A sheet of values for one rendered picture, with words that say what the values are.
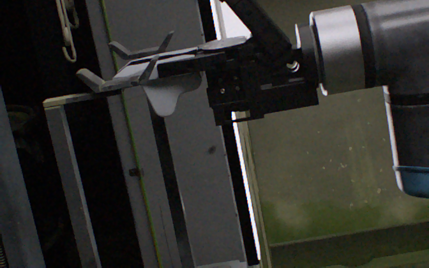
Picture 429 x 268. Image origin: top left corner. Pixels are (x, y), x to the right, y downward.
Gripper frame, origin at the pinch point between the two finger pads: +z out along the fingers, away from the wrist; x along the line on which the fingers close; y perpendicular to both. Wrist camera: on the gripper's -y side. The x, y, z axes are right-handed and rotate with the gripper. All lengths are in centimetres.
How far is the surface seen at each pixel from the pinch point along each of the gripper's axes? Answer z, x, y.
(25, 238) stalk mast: 14.5, -2.4, 16.2
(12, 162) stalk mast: 14.5, -0.5, 7.9
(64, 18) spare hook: 17, 53, -3
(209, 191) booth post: -2, 46, 30
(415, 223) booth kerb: -56, 175, 93
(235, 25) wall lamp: -10, 112, 10
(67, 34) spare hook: 16.1, 46.7, -0.7
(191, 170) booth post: 0, 46, 26
